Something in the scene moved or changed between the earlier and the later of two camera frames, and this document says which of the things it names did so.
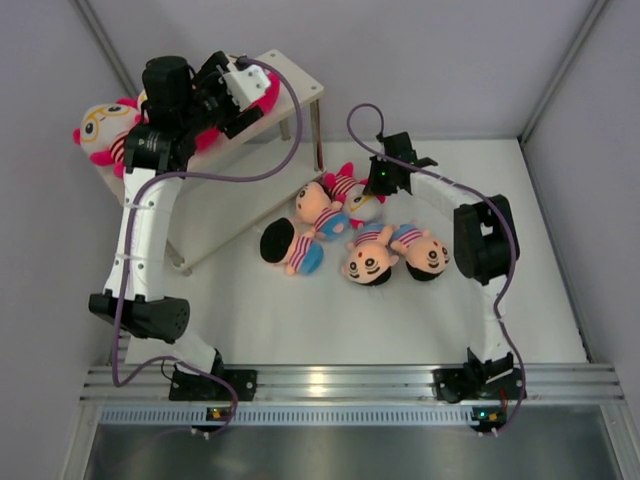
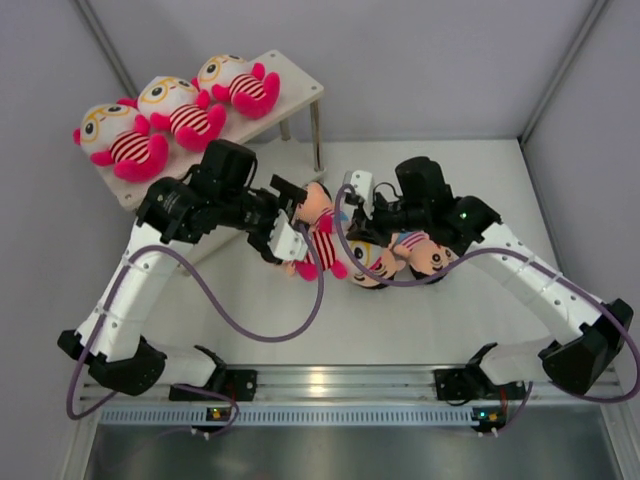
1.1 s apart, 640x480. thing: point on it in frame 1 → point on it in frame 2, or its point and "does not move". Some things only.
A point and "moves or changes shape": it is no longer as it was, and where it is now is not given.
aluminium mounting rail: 602,383 does not move
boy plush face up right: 426,256 does not move
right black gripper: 375,164 → 367,230
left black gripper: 208,77 → 258,240
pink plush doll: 359,207 moves or changes shape
